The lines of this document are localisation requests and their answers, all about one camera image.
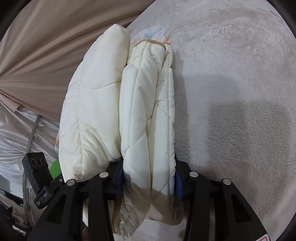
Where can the cream quilted blanket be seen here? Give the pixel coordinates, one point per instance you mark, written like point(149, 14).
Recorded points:
point(120, 105)

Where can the beige fabric sheet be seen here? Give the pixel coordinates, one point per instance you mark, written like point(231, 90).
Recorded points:
point(45, 43)

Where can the grey floral bed cover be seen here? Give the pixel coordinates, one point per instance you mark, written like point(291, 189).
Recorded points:
point(234, 95)

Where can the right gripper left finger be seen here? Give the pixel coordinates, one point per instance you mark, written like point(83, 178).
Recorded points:
point(63, 204)

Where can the green cloth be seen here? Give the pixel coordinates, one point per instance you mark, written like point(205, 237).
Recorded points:
point(55, 169)

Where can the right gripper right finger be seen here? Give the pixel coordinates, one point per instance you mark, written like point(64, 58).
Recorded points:
point(234, 217)

